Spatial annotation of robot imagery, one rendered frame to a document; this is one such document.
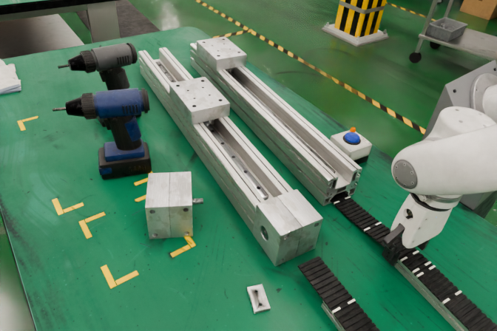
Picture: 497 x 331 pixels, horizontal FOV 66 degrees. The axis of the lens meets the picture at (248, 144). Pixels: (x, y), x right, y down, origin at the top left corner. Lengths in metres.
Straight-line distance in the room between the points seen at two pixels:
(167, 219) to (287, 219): 0.24
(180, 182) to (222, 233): 0.14
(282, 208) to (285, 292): 0.16
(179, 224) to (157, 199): 0.07
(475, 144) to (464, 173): 0.04
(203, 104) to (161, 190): 0.30
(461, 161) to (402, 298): 0.35
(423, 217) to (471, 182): 0.18
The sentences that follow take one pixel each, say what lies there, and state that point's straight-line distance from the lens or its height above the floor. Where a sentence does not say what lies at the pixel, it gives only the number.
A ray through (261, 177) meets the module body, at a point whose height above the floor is 0.84.
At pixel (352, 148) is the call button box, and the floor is 0.84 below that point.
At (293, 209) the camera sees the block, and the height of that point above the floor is 0.87.
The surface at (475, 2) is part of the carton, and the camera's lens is 5.77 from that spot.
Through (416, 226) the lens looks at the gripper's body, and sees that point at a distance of 0.75.
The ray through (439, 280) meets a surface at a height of 0.81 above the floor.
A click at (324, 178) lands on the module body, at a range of 0.89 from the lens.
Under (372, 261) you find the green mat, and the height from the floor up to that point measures 0.78.
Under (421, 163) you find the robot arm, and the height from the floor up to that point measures 1.10.
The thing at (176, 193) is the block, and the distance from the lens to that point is 0.80.
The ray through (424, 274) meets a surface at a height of 0.81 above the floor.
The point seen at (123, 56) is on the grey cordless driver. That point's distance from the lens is 1.10.
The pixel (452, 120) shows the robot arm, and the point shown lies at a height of 1.13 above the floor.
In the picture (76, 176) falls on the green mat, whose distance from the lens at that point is 1.02.
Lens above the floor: 1.43
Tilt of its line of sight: 37 degrees down
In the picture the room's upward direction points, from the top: 5 degrees clockwise
